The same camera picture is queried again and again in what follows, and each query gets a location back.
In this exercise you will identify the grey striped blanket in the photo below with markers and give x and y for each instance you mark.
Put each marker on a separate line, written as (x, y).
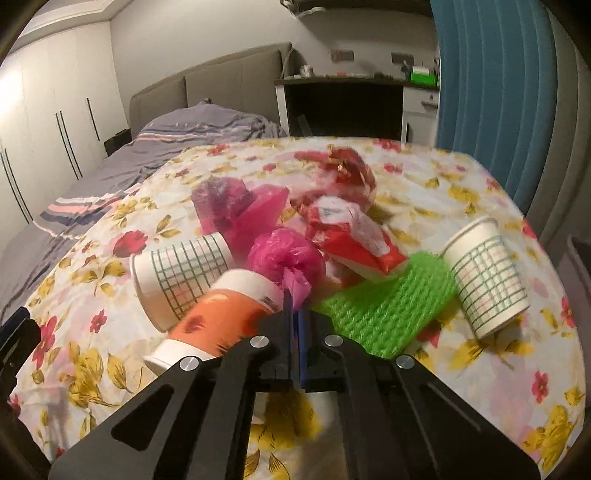
(32, 253)

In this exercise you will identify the red white snack wrapper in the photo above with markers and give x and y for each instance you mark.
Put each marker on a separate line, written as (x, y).
(349, 236)

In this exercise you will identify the pink plastic bag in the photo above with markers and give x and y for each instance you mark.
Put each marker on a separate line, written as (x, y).
(227, 206)

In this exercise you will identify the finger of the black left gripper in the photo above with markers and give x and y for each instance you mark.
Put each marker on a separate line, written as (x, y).
(20, 335)

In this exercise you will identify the green box on desk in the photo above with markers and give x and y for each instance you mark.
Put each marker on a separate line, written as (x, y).
(423, 76)

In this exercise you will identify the dark desk with white drawers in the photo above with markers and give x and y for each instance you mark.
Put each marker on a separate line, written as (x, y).
(358, 106)

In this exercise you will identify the floral bed sheet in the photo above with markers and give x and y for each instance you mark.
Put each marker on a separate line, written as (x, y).
(528, 379)

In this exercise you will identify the grey upholstered headboard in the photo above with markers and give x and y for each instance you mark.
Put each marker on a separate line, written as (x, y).
(242, 81)

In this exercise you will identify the red clear plastic wrapper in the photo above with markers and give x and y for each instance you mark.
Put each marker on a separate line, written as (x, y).
(339, 172)

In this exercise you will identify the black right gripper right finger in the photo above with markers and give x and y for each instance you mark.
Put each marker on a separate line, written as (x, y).
(315, 369)

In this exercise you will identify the purple plastic trash bin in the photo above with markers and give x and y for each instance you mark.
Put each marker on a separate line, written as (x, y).
(574, 272)

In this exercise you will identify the green foam net sleeve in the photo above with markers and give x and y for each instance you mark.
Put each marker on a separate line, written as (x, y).
(385, 317)

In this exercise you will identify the blue and grey curtain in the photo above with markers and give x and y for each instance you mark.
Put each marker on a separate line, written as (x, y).
(516, 96)

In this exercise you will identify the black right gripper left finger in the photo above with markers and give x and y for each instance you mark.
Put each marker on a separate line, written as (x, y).
(275, 368)

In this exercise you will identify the small pink bag ball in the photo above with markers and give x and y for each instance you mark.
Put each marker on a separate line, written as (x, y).
(289, 260)

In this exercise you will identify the white wardrobe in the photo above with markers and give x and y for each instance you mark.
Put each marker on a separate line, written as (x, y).
(60, 101)

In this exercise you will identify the green grid paper cup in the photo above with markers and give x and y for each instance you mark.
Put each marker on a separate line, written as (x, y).
(169, 281)

